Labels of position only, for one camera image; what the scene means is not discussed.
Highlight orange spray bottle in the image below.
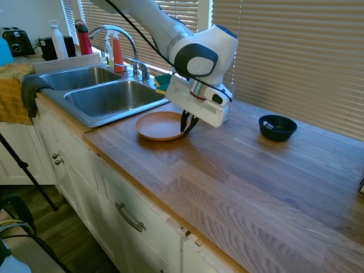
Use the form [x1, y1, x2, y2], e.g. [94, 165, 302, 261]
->
[111, 30, 125, 74]

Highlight black tripod leg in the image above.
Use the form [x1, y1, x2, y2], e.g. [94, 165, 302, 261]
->
[0, 132, 59, 212]

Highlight small tan window blinds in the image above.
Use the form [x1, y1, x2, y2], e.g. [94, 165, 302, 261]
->
[60, 0, 81, 46]

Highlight orange plastic plate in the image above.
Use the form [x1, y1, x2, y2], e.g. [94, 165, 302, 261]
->
[135, 111, 191, 142]

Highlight dark blue bowl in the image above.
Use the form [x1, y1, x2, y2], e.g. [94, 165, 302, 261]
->
[258, 114, 298, 143]

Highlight white window frame post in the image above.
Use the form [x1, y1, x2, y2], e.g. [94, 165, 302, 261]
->
[197, 0, 214, 32]

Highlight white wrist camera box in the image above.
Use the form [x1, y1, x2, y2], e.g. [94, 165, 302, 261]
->
[204, 86, 234, 109]

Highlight light blue plastic object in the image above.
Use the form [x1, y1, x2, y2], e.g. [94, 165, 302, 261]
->
[0, 37, 15, 67]

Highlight stainless steel double sink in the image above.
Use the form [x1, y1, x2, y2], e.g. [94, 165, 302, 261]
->
[35, 65, 172, 128]

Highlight narrow tan window blinds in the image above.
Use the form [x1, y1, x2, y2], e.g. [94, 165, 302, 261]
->
[79, 0, 200, 76]

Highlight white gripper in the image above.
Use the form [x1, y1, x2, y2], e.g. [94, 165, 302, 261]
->
[166, 75, 231, 137]

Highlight wide tan window blinds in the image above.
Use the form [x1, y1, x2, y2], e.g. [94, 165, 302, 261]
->
[210, 0, 364, 142]

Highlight grey dish cloth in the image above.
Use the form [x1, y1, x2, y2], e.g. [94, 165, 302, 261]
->
[21, 74, 55, 119]

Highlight yellow towel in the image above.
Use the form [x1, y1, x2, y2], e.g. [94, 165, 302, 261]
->
[0, 63, 37, 126]

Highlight white water bottle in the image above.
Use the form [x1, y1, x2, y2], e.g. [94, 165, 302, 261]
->
[48, 19, 69, 60]

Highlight metal bar cabinet handle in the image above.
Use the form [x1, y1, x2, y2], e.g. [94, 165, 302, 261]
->
[114, 202, 147, 233]

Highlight black cart frame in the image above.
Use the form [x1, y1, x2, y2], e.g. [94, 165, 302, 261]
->
[0, 195, 72, 273]

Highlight black toaster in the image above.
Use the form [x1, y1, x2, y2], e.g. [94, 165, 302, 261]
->
[1, 27, 36, 57]

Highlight black countertop container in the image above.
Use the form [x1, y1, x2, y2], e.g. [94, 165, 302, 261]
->
[40, 36, 77, 61]

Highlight white backsplash board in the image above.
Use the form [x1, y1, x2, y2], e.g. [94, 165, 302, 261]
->
[32, 53, 102, 75]

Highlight white kitchen cabinet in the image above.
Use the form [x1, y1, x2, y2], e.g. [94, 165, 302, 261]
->
[0, 96, 247, 273]

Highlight red water bottle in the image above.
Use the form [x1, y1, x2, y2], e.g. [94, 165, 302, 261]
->
[74, 19, 94, 56]

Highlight chrome kitchen faucet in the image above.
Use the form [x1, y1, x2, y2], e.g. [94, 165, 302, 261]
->
[88, 24, 151, 84]

